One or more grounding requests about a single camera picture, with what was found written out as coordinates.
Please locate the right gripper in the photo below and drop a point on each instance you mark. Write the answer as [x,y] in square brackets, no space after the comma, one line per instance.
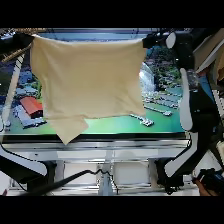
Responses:
[152,40]

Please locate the cream T-shirt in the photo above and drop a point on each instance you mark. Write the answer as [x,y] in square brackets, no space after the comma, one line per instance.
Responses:
[90,80]

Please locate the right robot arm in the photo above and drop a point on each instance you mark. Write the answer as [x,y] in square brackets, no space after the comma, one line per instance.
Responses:
[203,113]

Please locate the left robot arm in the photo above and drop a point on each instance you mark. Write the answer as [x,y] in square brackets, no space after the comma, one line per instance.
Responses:
[15,168]

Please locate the brown clothes hanger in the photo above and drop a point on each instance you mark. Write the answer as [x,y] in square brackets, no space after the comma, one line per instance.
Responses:
[16,53]

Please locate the silver frame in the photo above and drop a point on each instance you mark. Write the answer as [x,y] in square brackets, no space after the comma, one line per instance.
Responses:
[106,151]

